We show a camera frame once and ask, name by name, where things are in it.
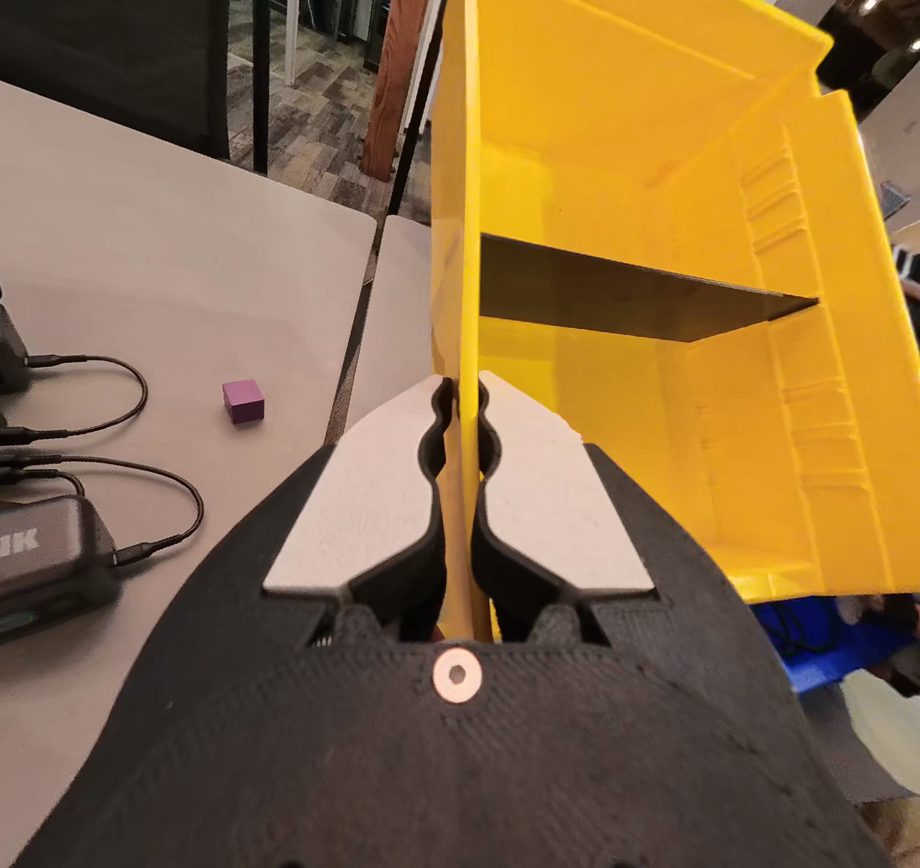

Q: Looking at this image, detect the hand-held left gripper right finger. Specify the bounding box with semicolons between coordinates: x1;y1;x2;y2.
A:
472;370;655;630

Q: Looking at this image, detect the short black looped cable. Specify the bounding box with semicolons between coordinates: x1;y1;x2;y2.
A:
0;354;150;445
0;471;86;498
0;453;205;567

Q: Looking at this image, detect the thin black pole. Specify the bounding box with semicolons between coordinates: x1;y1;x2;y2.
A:
250;0;272;175

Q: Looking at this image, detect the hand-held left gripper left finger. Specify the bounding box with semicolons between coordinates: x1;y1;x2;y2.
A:
264;373;454;616

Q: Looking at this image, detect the small purple cube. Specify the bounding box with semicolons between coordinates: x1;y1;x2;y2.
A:
222;379;265;425

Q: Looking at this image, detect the brown wooden post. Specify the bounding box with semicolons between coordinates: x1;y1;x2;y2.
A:
359;0;443;180

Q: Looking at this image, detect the black bin divider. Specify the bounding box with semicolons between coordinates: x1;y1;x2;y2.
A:
479;233;819;343

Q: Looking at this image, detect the yellow plastic bin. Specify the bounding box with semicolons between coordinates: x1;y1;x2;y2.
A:
430;0;920;645

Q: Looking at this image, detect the blue plastic bin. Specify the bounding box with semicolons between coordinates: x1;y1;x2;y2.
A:
751;593;920;693

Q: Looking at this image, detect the black mesh partition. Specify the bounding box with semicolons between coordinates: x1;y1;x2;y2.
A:
0;0;231;161

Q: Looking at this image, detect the black power bank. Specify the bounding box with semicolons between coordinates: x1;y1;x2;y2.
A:
0;496;119;640
0;300;31;396

